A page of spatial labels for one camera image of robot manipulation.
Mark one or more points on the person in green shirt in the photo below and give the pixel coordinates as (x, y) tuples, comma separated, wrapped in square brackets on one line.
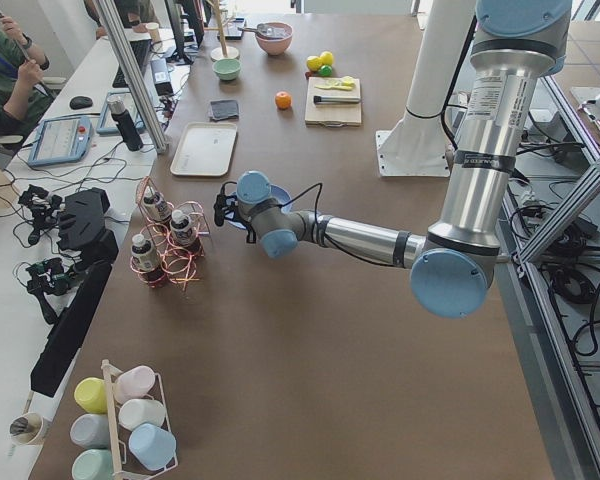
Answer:
[(23, 98)]

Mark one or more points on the white wire cup rack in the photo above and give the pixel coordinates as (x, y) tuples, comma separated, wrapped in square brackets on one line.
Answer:
[(125, 464)]

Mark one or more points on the blue plate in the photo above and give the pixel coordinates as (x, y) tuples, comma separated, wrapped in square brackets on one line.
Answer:
[(280, 195)]

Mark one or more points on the yellow plastic knife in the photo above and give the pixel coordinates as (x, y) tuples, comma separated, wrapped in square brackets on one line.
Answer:
[(336, 85)]

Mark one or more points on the black computer mouse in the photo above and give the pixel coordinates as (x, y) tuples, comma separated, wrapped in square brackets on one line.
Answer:
[(80, 102)]

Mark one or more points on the copper wire bottle rack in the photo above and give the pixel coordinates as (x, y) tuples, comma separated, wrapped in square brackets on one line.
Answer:
[(167, 247)]

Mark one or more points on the grey folded cloth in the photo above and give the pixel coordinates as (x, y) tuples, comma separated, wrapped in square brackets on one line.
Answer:
[(223, 109)]

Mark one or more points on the pink bowl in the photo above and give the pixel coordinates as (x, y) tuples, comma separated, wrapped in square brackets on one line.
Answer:
[(276, 46)]

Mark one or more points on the aluminium frame post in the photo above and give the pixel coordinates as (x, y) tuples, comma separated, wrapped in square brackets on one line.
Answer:
[(110, 20)]

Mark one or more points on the cream rabbit tray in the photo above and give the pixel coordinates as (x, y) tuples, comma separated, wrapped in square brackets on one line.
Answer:
[(204, 150)]

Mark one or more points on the mint cup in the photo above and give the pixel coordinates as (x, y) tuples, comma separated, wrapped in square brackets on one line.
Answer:
[(93, 464)]

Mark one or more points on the wooden cutting board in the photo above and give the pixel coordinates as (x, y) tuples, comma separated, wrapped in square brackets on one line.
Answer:
[(333, 115)]

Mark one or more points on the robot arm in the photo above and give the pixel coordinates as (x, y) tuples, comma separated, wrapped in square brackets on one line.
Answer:
[(475, 76)]

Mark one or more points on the steel ice scoop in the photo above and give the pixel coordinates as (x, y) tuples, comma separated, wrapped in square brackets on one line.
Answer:
[(266, 30)]

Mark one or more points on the pink cup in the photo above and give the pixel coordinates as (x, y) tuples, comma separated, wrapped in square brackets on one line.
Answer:
[(134, 383)]

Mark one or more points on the mint green bowl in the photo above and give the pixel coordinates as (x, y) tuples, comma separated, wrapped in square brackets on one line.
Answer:
[(227, 69)]

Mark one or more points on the black thermos bottle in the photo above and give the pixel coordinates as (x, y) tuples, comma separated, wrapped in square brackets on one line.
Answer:
[(125, 124)]

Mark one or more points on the tea bottle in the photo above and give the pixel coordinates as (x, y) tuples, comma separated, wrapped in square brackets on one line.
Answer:
[(146, 261), (157, 208), (182, 230)]

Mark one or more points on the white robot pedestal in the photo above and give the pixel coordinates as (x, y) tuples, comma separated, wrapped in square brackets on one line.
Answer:
[(417, 144)]

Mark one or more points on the green lime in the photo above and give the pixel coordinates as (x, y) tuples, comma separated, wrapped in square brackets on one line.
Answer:
[(325, 71)]

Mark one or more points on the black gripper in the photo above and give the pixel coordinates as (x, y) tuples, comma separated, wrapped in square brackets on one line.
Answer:
[(250, 231)]

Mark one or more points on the white cup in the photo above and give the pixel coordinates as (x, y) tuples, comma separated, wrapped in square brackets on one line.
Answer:
[(136, 412)]

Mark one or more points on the paper cup with brushes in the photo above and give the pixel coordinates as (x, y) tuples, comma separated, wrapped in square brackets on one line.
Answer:
[(28, 429)]

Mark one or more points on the blue teach pendant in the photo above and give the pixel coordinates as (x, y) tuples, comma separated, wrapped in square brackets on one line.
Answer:
[(106, 124), (61, 140)]

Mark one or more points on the wooden cup stand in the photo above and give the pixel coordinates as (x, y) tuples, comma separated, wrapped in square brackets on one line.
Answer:
[(216, 24)]

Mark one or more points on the yellow cup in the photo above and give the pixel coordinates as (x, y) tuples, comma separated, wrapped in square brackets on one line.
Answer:
[(90, 395)]

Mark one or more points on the grey cup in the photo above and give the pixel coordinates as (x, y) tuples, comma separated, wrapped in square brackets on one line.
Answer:
[(91, 431)]

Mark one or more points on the steel muddler black tip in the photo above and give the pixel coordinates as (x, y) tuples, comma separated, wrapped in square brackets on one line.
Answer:
[(335, 100)]

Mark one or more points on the orange fruit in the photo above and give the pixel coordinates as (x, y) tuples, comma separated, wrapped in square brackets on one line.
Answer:
[(283, 100)]

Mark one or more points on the blue cup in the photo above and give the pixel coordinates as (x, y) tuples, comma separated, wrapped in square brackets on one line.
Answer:
[(152, 446)]

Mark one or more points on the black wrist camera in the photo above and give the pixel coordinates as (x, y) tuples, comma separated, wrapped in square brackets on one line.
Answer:
[(225, 207)]

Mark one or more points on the yellow lemon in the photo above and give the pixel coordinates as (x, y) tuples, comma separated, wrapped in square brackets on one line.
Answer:
[(313, 63), (326, 58)]

